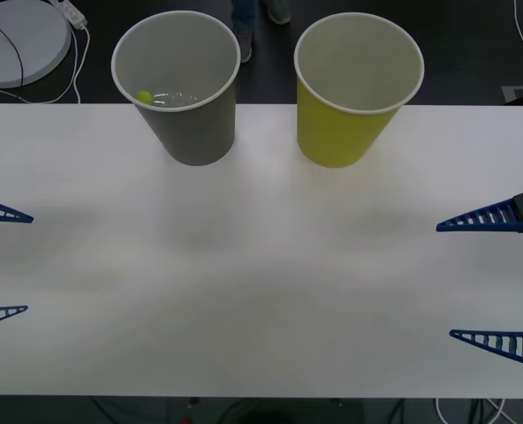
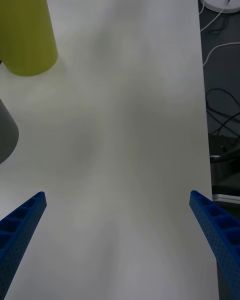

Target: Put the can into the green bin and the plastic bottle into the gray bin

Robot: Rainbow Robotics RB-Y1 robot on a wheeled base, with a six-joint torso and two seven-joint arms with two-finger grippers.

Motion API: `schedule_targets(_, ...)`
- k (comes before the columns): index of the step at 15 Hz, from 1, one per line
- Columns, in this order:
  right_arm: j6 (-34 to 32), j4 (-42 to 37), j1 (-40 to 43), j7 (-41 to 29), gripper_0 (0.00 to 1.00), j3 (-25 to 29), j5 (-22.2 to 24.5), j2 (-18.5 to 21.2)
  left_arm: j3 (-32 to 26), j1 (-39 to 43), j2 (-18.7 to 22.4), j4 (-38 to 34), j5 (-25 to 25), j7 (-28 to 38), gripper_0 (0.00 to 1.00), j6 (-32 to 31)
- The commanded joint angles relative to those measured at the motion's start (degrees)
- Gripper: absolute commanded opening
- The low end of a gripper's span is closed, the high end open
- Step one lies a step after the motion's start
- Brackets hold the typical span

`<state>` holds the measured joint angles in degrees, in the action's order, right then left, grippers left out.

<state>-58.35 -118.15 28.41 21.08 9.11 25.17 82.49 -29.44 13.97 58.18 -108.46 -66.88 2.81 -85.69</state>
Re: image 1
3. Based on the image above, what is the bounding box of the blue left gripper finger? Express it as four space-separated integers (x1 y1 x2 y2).
0 304 30 329
0 195 35 224

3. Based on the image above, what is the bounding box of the clear bottle with green cap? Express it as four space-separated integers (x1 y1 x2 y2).
135 89 201 109

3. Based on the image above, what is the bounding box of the grey printed floor marker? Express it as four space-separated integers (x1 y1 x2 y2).
501 84 523 107

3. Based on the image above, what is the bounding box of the white round floor base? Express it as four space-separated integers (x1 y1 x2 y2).
0 0 73 88

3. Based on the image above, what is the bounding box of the yellow-green plastic waste bin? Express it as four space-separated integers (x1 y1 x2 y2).
292 11 426 170

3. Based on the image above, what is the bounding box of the white power strip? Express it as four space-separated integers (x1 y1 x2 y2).
48 0 88 30

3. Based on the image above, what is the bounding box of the person's foot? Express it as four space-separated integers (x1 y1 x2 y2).
267 0 292 26
236 26 255 64

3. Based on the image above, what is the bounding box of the person's leg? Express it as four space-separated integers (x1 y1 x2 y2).
231 0 264 32

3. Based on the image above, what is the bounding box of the thin black cable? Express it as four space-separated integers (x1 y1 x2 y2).
0 7 25 87

